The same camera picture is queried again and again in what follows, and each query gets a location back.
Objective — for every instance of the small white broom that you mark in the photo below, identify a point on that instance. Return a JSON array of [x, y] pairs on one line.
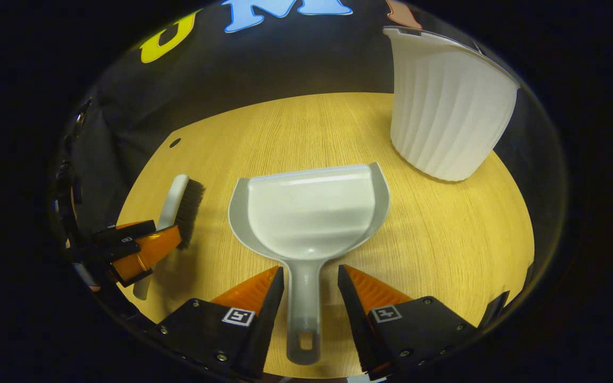
[[176, 197]]

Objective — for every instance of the white dustpan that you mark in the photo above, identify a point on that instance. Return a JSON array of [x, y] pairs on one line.
[[306, 213]]

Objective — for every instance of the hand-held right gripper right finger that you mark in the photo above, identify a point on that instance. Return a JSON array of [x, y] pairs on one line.
[[354, 319]]

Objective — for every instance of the white ribbed garbage bin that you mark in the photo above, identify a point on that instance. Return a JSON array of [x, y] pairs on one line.
[[445, 106]]

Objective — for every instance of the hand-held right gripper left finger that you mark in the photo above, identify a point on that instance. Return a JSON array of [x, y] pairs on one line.
[[264, 324]]

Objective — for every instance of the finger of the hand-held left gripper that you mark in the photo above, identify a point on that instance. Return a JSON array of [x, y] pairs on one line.
[[149, 250], [125, 232]]

